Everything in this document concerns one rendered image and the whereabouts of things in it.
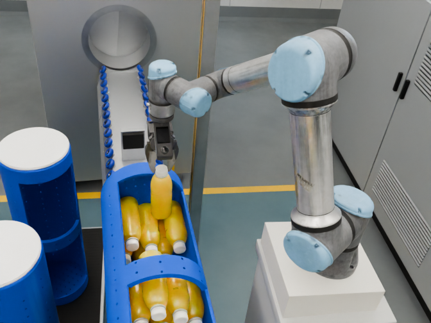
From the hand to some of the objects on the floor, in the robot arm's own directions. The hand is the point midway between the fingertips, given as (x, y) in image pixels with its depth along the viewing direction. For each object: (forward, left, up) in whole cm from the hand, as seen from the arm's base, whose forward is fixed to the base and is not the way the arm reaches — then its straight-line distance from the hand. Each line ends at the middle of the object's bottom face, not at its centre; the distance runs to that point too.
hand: (161, 170), depth 147 cm
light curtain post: (-13, -76, -125) cm, 147 cm away
